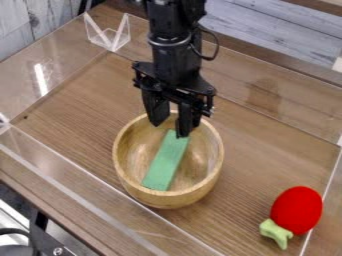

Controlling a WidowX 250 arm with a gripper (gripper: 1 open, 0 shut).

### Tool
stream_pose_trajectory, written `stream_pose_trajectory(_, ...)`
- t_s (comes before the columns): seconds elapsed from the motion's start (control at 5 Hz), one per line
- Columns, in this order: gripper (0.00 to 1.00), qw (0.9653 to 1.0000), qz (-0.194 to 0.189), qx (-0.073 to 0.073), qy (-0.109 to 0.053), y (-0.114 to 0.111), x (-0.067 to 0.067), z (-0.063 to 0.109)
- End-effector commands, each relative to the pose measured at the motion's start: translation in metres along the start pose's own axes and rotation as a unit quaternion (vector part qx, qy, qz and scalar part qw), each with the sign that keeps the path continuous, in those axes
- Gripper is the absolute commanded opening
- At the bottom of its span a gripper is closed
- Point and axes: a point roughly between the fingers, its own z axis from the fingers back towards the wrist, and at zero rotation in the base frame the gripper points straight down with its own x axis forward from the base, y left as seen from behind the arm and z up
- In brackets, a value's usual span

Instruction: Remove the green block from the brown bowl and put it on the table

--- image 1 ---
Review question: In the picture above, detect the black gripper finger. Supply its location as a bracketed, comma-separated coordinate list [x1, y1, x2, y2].
[141, 90, 169, 127]
[176, 103, 192, 137]

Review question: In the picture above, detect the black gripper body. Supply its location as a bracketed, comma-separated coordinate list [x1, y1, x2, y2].
[132, 40, 217, 117]

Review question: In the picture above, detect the green rectangular block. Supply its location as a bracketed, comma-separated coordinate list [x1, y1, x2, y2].
[141, 129, 189, 191]

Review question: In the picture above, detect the brown wooden bowl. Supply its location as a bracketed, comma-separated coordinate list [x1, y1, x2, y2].
[112, 111, 224, 209]

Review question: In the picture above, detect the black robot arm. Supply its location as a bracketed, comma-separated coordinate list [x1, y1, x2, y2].
[132, 0, 216, 137]

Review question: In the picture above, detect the clear acrylic fence panel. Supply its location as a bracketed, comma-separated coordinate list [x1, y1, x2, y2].
[0, 116, 223, 256]

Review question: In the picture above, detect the red plush radish toy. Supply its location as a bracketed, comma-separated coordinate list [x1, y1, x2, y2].
[259, 186, 323, 250]

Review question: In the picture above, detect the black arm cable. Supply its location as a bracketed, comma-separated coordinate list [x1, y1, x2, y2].
[189, 26, 221, 62]

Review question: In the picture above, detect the clear acrylic corner bracket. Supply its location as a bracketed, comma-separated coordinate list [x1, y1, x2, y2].
[82, 13, 131, 52]

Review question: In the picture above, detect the black metal table frame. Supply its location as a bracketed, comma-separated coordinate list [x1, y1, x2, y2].
[0, 215, 76, 256]

